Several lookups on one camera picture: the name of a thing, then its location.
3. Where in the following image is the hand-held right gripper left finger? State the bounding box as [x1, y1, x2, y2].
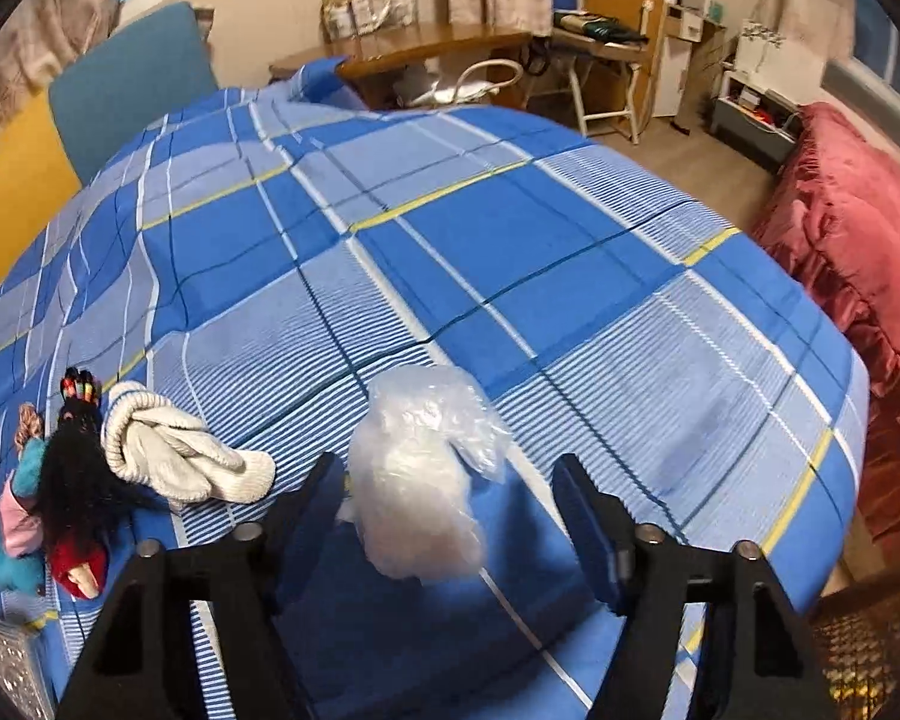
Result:
[56, 452, 350, 720]

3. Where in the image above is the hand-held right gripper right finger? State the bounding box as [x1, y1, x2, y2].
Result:
[551, 454, 833, 720]

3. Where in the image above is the clear plastic bag of cotton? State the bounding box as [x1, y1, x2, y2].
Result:
[337, 365, 512, 584]

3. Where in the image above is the cream sock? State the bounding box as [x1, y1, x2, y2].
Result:
[100, 382, 278, 508]

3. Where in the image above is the black-haired doll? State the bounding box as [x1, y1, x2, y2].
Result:
[41, 367, 164, 602]

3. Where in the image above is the blue plaid bed sheet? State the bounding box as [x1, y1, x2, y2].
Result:
[0, 58, 871, 720]

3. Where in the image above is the patterned dark cloth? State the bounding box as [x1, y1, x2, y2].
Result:
[808, 568, 900, 720]

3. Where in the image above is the ornate silver tissue box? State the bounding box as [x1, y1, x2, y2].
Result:
[0, 607, 55, 720]

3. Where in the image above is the red ruffled blanket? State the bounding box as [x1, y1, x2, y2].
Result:
[750, 101, 900, 542]

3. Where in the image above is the grey bedside cabinet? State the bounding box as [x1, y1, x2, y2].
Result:
[709, 66, 805, 164]

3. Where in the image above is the grey yellow blue headboard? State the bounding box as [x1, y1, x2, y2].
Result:
[0, 2, 220, 287]

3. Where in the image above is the curved wooden desk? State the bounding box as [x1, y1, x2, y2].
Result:
[268, 21, 535, 110]

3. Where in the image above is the patterned bag on desk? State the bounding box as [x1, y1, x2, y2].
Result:
[320, 0, 422, 44]

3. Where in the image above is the beige patterned curtain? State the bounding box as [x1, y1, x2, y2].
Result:
[0, 0, 130, 115]

